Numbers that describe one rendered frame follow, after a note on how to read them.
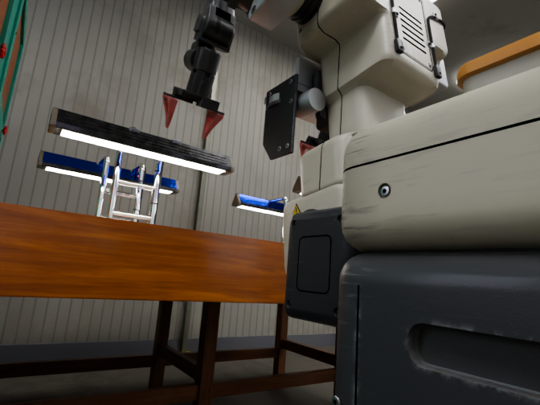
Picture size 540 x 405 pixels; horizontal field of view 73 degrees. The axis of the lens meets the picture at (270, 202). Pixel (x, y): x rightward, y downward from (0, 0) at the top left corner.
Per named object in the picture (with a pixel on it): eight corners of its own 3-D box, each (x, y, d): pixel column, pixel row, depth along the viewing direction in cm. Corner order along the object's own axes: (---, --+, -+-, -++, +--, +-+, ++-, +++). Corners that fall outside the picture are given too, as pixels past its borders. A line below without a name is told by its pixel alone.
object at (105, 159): (135, 262, 156) (149, 162, 165) (83, 258, 145) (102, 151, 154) (124, 261, 171) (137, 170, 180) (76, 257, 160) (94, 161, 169)
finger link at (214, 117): (181, 131, 93) (191, 95, 91) (206, 138, 97) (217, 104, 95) (189, 136, 88) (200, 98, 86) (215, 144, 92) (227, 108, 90)
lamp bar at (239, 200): (319, 220, 240) (320, 210, 241) (238, 204, 205) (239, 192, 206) (311, 222, 246) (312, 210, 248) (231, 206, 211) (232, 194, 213)
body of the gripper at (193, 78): (171, 93, 89) (179, 63, 87) (209, 107, 94) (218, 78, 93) (178, 96, 83) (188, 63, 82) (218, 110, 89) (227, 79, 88)
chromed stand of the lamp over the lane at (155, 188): (168, 263, 124) (184, 139, 133) (105, 258, 113) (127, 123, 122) (150, 263, 139) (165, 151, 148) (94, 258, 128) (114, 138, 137)
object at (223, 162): (234, 172, 140) (236, 154, 142) (48, 124, 106) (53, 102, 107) (224, 176, 147) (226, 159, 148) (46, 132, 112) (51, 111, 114)
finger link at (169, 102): (153, 123, 89) (165, 85, 87) (182, 131, 93) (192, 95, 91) (161, 128, 84) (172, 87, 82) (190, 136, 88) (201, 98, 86)
